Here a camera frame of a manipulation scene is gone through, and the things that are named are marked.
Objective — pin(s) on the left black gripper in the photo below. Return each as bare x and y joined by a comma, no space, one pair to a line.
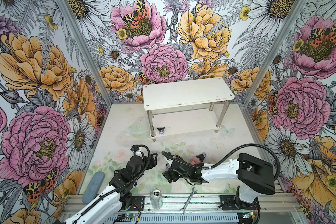
153,161

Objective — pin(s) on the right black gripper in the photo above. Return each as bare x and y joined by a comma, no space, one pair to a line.
167,173

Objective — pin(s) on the black white kuromi toy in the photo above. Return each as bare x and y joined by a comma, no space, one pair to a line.
161,130

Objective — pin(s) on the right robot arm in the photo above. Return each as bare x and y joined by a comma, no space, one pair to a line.
256,175

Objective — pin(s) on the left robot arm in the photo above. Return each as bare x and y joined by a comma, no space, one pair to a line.
117,195

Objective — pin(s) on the white two-tier shelf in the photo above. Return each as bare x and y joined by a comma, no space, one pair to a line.
186,106

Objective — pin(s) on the pink pig toy upper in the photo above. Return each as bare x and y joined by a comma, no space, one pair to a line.
195,160

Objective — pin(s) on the silver wrench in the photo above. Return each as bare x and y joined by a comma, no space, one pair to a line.
193,192

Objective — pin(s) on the black purple kuromi toy back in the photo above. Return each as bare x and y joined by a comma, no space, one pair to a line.
202,156

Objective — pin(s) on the silver drink can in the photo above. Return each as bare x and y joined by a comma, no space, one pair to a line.
156,198

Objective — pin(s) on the blue grey sponge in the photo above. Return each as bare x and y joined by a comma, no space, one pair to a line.
93,187

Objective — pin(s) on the green circuit board left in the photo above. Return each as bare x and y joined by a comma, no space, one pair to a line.
127,217

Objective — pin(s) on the green circuit board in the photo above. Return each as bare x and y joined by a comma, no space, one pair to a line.
127,217
249,215

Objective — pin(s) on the green circuit board right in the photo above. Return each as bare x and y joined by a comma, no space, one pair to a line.
249,215

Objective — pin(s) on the aluminium front rail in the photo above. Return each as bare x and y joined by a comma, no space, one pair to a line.
211,203

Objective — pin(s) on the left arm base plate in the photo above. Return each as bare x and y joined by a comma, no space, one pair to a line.
137,204

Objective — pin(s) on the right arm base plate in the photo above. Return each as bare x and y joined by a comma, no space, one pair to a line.
231,203

